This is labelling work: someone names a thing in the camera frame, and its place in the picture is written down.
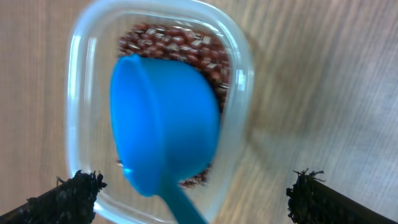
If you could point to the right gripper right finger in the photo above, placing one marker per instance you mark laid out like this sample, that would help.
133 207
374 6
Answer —
312 202

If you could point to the clear plastic food container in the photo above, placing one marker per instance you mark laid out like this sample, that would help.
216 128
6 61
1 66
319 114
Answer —
89 139

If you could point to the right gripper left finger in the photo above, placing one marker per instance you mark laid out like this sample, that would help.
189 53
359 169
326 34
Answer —
71 201

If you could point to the blue plastic measuring scoop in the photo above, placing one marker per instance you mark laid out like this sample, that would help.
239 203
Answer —
166 125

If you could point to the red beans in container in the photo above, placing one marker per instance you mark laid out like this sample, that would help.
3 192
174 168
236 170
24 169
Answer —
202 50

